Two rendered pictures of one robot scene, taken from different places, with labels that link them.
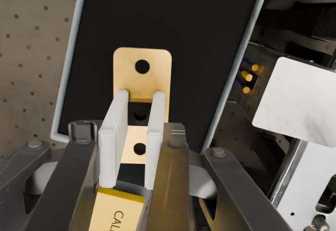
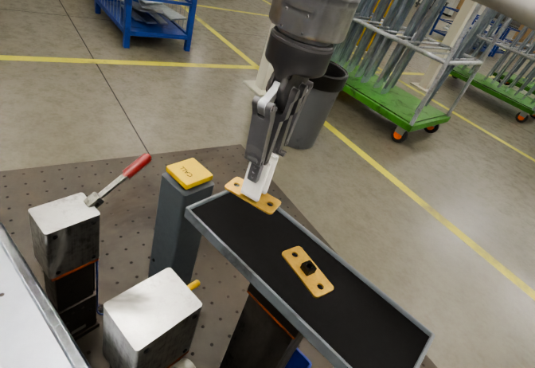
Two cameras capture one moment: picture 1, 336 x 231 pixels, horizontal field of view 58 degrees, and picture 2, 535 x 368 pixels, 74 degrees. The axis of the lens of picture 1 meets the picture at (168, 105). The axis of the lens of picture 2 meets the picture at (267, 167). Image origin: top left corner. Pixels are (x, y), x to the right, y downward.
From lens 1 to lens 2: 41 cm
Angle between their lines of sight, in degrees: 54
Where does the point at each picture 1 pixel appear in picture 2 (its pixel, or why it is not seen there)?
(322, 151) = (37, 355)
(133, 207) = (188, 180)
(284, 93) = (175, 295)
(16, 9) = not seen: hidden behind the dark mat
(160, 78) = (262, 205)
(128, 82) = (266, 197)
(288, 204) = (16, 297)
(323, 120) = (134, 307)
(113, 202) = (197, 178)
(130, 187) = (193, 191)
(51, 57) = (234, 278)
